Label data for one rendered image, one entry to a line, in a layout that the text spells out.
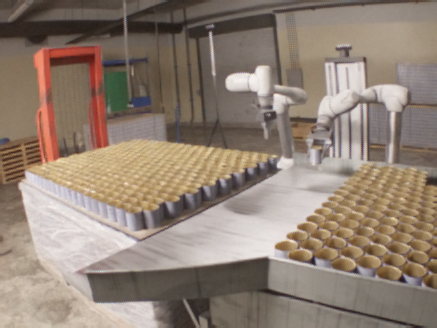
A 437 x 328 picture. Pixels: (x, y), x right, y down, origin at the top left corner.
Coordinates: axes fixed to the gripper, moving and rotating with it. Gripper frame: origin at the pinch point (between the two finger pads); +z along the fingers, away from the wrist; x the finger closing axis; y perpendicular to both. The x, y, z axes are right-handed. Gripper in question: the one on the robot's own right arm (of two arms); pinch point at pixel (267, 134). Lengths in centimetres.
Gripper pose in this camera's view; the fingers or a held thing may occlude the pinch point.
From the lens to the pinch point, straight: 191.4
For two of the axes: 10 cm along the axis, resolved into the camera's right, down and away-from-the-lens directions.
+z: 0.6, 9.6, 2.7
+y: 7.4, 1.4, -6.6
